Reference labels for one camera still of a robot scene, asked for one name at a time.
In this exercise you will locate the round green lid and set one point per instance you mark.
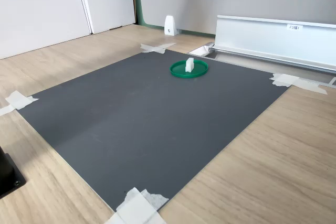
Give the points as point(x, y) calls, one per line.
point(177, 70)

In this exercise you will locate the dark grey mat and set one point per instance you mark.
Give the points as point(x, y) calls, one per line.
point(144, 129)

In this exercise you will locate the white partition bracket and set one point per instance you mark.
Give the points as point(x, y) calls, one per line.
point(170, 24)

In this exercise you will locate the white tape piece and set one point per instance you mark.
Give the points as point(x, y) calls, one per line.
point(288, 80)
point(157, 47)
point(136, 208)
point(18, 100)

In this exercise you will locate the small white label sticker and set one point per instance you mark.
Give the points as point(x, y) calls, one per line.
point(294, 27)

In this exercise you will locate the wide white board panel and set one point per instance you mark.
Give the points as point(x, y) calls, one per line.
point(39, 14)

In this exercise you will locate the small white plastic terminal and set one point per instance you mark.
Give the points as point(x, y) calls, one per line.
point(189, 65)

